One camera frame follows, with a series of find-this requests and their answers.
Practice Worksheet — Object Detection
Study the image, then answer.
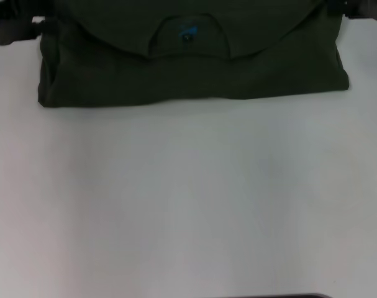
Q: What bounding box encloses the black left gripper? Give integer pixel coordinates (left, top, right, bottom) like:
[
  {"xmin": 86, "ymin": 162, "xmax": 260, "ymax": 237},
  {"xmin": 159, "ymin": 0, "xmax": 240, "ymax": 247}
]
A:
[{"xmin": 0, "ymin": 0, "xmax": 47, "ymax": 47}]

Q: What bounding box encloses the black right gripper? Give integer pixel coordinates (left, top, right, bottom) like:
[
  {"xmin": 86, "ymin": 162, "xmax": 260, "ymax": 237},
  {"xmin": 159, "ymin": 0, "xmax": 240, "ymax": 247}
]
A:
[{"xmin": 327, "ymin": 0, "xmax": 377, "ymax": 23}]

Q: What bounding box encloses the dark green FREE t-shirt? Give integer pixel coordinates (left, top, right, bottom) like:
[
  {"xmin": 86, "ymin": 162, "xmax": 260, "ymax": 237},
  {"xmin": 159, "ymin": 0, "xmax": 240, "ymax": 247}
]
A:
[{"xmin": 37, "ymin": 0, "xmax": 352, "ymax": 109}]

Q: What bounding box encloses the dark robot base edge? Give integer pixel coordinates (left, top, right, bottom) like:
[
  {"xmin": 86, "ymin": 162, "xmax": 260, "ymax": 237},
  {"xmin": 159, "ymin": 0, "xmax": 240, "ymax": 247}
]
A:
[{"xmin": 220, "ymin": 292, "xmax": 377, "ymax": 298}]

